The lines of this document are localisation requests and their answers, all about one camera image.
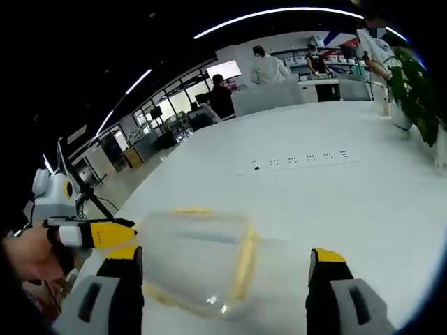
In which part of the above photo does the wall monitor screen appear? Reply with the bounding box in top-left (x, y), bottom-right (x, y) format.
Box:
top-left (206, 59), bottom-right (242, 80)

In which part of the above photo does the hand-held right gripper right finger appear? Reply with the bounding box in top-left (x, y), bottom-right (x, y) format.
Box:
top-left (305, 247), bottom-right (395, 335)

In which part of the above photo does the green potted plant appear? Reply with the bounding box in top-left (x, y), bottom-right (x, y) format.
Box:
top-left (388, 47), bottom-right (441, 148)

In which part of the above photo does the long curved ceiling light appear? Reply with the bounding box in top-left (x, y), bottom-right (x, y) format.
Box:
top-left (193, 7), bottom-right (409, 42)

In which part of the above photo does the person's left hand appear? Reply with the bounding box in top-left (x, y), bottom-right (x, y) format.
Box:
top-left (0, 225), bottom-right (76, 282)

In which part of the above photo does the brown cardboard box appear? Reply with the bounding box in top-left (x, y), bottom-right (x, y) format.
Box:
top-left (122, 146), bottom-right (145, 169)

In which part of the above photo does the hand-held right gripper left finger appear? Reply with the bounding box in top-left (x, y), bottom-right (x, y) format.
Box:
top-left (52, 246), bottom-right (145, 335)

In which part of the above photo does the clear plastic box yellow lid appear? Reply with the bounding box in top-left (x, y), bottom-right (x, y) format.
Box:
top-left (138, 207), bottom-right (262, 319)

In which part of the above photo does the grey upholstered chair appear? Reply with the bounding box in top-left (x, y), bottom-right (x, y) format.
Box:
top-left (337, 77), bottom-right (372, 103)
top-left (231, 82), bottom-right (303, 119)

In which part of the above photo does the white plant pot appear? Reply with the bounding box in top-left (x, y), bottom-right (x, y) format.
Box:
top-left (388, 100), bottom-right (413, 132)

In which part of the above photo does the short ceiling light strip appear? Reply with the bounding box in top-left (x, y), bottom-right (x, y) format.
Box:
top-left (123, 68), bottom-right (154, 95)

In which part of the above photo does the black tripod stand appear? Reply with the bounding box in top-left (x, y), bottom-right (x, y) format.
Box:
top-left (57, 137), bottom-right (117, 221)

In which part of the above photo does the table power socket strip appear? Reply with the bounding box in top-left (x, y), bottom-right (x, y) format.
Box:
top-left (250, 149), bottom-right (351, 172)

